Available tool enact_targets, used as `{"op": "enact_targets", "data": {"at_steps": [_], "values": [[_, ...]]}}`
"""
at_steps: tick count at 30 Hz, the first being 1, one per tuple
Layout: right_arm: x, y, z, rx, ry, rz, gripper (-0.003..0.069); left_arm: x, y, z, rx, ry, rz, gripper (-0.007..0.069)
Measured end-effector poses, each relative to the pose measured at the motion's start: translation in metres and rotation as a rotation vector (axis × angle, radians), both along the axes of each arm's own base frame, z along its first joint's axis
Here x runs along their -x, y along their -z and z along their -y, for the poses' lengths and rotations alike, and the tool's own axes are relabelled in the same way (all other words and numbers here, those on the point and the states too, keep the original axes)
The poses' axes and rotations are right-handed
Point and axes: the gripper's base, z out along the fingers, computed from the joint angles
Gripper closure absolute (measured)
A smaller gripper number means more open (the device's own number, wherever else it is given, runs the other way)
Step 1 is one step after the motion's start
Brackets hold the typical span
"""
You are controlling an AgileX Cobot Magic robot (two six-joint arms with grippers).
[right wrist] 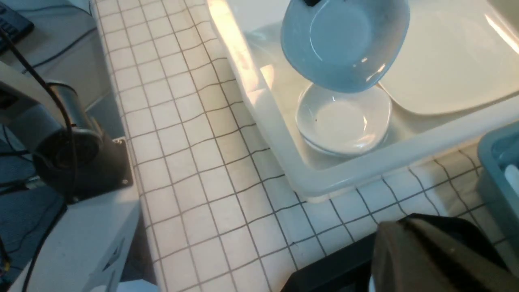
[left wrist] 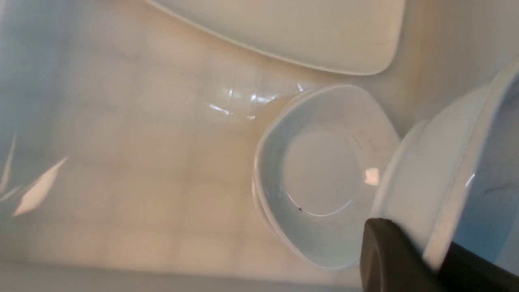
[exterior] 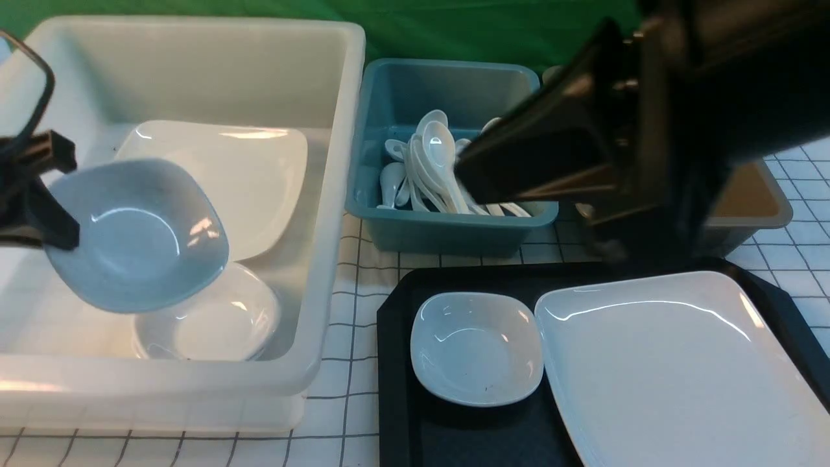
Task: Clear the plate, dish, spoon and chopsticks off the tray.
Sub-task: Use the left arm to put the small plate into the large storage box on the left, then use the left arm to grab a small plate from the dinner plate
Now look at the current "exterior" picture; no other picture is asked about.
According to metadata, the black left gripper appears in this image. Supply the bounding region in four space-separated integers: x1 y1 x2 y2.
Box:
1 130 80 251

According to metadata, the white square bowl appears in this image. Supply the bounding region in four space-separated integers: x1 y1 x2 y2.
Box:
45 159 230 313

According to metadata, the small white square dish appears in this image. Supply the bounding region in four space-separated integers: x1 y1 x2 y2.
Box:
410 292 543 408

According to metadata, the white square rice plate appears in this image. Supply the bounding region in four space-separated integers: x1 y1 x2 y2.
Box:
534 271 829 466

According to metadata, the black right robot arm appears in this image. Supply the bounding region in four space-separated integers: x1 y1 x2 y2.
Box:
454 1 829 263

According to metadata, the white square plate in tub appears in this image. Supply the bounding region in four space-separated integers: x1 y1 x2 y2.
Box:
115 119 309 262

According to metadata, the large white plastic tub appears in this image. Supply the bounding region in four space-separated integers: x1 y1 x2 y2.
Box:
2 17 365 437

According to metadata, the white bowl in tub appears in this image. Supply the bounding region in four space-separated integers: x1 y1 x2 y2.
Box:
132 263 282 361

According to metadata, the checkered white tablecloth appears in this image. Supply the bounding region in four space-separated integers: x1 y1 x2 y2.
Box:
2 139 828 466

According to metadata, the teal plastic bin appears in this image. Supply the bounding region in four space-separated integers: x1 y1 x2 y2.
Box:
345 58 558 257

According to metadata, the white spoon pile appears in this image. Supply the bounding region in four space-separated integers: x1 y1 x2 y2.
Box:
377 110 531 218

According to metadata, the green backdrop cloth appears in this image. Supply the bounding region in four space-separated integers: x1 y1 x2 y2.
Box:
1 1 641 72

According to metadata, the brown plastic bin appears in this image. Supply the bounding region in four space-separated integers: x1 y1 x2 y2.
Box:
541 65 793 259

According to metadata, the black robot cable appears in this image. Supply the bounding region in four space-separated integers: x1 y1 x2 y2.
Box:
0 29 56 156

